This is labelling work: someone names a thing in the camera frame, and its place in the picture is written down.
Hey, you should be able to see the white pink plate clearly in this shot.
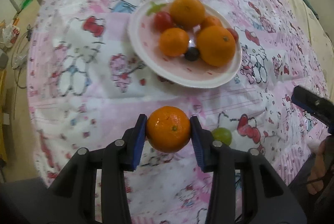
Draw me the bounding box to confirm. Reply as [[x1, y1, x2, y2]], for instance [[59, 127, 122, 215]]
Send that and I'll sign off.
[[127, 0, 242, 89]]

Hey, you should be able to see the mandarin orange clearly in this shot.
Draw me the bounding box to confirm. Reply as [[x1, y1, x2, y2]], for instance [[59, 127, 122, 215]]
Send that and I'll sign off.
[[158, 28, 189, 57], [146, 106, 191, 153]]

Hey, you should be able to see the small mandarin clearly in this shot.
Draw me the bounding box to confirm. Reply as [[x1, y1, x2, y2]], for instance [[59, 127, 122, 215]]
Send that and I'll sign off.
[[200, 15, 223, 30]]

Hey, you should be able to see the plastic bag on floor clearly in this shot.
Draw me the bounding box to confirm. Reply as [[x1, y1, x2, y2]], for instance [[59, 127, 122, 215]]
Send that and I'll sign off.
[[1, 20, 20, 48]]

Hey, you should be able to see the pink Hello Kitty cloth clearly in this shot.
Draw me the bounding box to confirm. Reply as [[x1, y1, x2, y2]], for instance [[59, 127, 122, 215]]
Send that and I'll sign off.
[[25, 0, 330, 224]]

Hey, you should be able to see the green lime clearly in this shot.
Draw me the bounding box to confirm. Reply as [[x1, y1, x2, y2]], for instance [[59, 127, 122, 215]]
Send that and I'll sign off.
[[211, 127, 232, 146]]

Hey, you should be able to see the red cherry tomato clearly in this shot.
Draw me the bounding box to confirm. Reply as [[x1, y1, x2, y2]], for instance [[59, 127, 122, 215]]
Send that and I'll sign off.
[[226, 28, 239, 43]]

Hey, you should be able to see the large orange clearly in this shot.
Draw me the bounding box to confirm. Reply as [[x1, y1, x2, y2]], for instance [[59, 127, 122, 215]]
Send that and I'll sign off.
[[195, 25, 236, 67], [169, 0, 205, 30]]

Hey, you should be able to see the person right hand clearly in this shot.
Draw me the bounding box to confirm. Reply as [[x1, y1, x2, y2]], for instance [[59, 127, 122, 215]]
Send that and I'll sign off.
[[307, 136, 333, 195]]

